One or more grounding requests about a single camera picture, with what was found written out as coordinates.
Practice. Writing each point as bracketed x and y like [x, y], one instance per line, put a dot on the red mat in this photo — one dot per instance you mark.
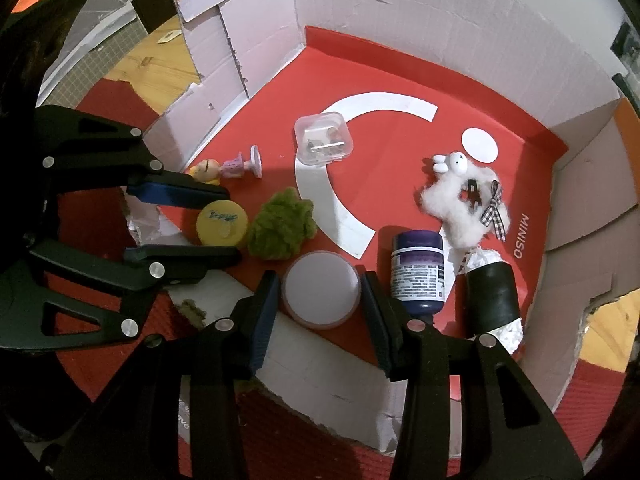
[595, 400]

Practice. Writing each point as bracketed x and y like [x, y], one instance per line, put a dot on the yellow round cap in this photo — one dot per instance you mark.
[222, 222]

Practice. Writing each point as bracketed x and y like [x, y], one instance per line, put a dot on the black roll with white paper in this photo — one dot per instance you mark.
[490, 295]

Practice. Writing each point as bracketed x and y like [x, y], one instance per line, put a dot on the green plush lettuce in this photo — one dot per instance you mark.
[282, 225]

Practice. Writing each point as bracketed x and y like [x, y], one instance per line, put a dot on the small clear plastic box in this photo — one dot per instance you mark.
[322, 137]

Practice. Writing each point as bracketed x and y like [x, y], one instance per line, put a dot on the white plush toy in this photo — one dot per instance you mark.
[450, 195]

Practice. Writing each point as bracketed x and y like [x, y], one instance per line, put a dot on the orange cardboard box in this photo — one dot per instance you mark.
[400, 75]

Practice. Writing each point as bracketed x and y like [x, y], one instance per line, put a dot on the dark purple medicine bottle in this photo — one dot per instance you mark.
[417, 270]

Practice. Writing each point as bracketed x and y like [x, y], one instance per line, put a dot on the small green plush piece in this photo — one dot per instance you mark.
[192, 312]

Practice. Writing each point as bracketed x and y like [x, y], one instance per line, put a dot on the small doll figure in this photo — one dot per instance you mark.
[232, 166]

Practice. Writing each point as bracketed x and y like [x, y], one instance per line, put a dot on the white tag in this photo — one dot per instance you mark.
[170, 36]

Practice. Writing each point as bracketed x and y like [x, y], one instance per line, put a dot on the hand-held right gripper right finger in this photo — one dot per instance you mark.
[375, 315]

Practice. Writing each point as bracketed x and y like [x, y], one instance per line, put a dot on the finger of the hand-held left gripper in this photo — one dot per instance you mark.
[150, 254]
[165, 193]

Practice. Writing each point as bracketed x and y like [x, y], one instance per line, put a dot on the pink jar with white lid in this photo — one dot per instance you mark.
[320, 290]

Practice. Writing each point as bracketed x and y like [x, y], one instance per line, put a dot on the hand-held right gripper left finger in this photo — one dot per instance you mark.
[265, 312]

